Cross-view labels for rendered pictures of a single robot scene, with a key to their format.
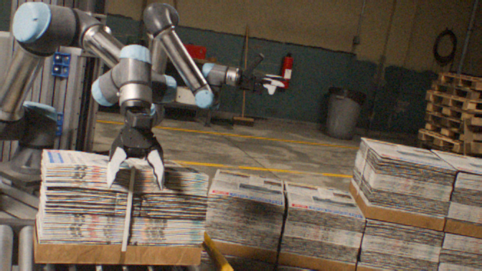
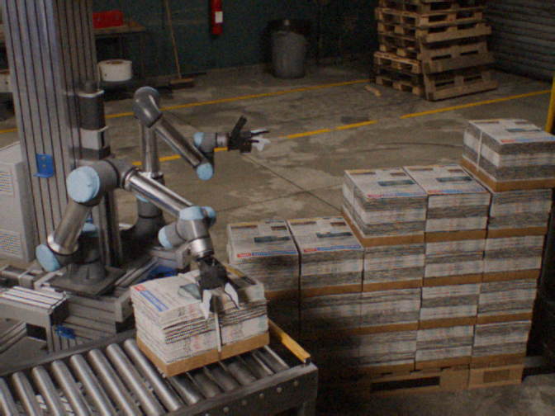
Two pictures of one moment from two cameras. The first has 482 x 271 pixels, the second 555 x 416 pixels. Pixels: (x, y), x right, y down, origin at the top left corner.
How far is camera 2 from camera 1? 1.13 m
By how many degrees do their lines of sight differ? 16
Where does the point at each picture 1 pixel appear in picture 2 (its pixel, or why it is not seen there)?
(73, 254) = (189, 364)
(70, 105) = (97, 211)
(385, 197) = (377, 229)
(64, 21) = (108, 177)
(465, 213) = (439, 225)
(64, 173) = (172, 316)
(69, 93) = not seen: hidden behind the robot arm
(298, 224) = (311, 265)
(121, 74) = (187, 232)
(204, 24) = not seen: outside the picture
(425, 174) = (405, 204)
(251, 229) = (275, 277)
